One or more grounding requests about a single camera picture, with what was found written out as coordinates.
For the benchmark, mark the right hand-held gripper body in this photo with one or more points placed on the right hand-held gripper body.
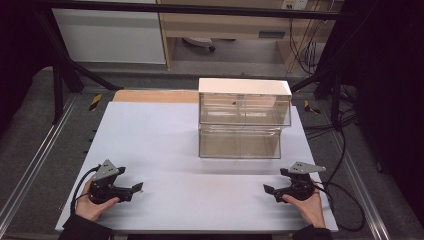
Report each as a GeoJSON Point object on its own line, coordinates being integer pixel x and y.
{"type": "Point", "coordinates": [298, 185]}

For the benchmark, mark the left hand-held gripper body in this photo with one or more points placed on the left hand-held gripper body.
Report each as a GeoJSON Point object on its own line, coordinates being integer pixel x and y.
{"type": "Point", "coordinates": [104, 186]}

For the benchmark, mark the person's left hand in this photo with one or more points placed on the person's left hand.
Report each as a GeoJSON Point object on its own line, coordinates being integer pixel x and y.
{"type": "Point", "coordinates": [90, 206]}

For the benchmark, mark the person's right hand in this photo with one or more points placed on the person's right hand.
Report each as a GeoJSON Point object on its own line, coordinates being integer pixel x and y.
{"type": "Point", "coordinates": [308, 208]}

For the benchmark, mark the white foam board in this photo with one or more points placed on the white foam board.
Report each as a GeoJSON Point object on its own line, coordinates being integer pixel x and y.
{"type": "Point", "coordinates": [160, 150]}

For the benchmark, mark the clear plastic lower drawer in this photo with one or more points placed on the clear plastic lower drawer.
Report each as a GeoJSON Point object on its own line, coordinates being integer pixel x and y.
{"type": "Point", "coordinates": [240, 143]}

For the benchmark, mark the clear plastic drawer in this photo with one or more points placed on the clear plastic drawer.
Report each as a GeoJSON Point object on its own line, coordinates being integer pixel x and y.
{"type": "Point", "coordinates": [245, 111]}
{"type": "Point", "coordinates": [240, 143]}

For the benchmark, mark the clear plastic upper drawer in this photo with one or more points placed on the clear plastic upper drawer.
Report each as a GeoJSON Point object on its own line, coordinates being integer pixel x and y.
{"type": "Point", "coordinates": [245, 111]}

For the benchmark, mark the wooden table board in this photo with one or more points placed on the wooden table board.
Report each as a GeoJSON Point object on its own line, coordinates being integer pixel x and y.
{"type": "Point", "coordinates": [156, 96]}

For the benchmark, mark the clear drawer cabinet white top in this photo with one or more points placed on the clear drawer cabinet white top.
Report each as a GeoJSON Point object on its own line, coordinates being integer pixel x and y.
{"type": "Point", "coordinates": [243, 87]}

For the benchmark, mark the office chair base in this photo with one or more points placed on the office chair base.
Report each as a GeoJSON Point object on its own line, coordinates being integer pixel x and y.
{"type": "Point", "coordinates": [200, 42]}

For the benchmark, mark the wooden desk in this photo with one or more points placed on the wooden desk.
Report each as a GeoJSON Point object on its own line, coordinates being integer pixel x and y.
{"type": "Point", "coordinates": [226, 25]}

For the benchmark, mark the white power strip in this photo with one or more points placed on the white power strip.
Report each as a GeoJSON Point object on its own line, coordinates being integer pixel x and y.
{"type": "Point", "coordinates": [294, 4]}

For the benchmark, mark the aluminium rail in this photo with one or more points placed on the aluminium rail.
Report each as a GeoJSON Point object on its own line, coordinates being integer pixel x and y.
{"type": "Point", "coordinates": [365, 196]}
{"type": "Point", "coordinates": [36, 160]}

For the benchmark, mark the black metal frame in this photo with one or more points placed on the black metal frame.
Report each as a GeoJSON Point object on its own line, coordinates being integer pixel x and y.
{"type": "Point", "coordinates": [63, 66]}

